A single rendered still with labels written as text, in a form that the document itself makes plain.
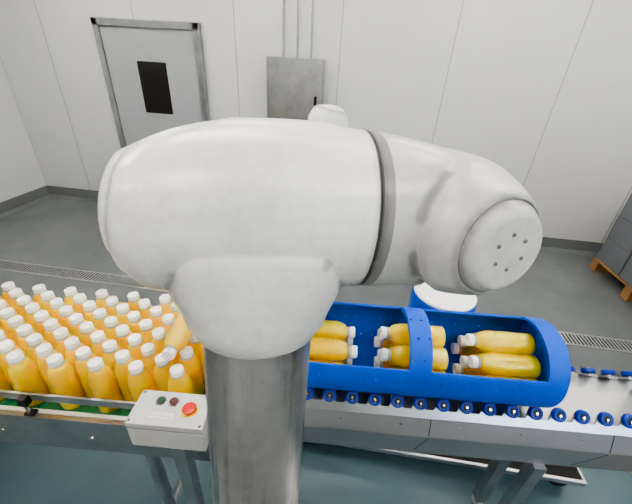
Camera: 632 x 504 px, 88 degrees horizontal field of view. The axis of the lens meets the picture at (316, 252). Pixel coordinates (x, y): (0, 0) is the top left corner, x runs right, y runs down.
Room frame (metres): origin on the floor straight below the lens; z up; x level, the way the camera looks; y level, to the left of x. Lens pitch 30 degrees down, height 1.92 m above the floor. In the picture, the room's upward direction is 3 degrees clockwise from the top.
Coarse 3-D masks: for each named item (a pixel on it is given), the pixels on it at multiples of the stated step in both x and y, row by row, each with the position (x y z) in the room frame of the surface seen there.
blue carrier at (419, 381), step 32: (352, 320) 0.95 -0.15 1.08; (384, 320) 0.95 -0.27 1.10; (416, 320) 0.80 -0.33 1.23; (448, 320) 0.94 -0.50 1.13; (480, 320) 0.93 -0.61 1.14; (512, 320) 0.91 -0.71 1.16; (544, 320) 0.85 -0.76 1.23; (416, 352) 0.71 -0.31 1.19; (448, 352) 0.90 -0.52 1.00; (544, 352) 0.79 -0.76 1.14; (320, 384) 0.68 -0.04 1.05; (352, 384) 0.68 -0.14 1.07; (384, 384) 0.67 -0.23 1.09; (416, 384) 0.67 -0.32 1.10; (448, 384) 0.67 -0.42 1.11; (480, 384) 0.67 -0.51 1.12; (512, 384) 0.66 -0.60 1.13; (544, 384) 0.66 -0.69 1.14
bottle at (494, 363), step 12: (480, 360) 0.74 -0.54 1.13; (492, 360) 0.74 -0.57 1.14; (504, 360) 0.74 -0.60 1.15; (516, 360) 0.74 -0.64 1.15; (528, 360) 0.74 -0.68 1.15; (492, 372) 0.72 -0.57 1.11; (504, 372) 0.72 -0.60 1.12; (516, 372) 0.72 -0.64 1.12; (528, 372) 0.72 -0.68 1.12; (540, 372) 0.72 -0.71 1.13
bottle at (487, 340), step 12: (480, 336) 0.81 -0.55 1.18; (492, 336) 0.80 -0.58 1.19; (504, 336) 0.80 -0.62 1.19; (516, 336) 0.80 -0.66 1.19; (528, 336) 0.80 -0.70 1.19; (480, 348) 0.79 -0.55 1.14; (492, 348) 0.78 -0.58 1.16; (504, 348) 0.78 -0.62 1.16; (516, 348) 0.78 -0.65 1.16; (528, 348) 0.78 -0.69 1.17
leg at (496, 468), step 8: (488, 464) 0.89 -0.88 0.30; (496, 464) 0.85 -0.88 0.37; (504, 464) 0.84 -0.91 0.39; (488, 472) 0.86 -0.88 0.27; (496, 472) 0.84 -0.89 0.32; (504, 472) 0.84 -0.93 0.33; (480, 480) 0.88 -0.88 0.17; (488, 480) 0.84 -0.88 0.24; (496, 480) 0.84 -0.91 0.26; (480, 488) 0.86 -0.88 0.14; (488, 488) 0.84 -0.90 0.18; (472, 496) 0.88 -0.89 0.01; (480, 496) 0.84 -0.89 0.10; (488, 496) 0.84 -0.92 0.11
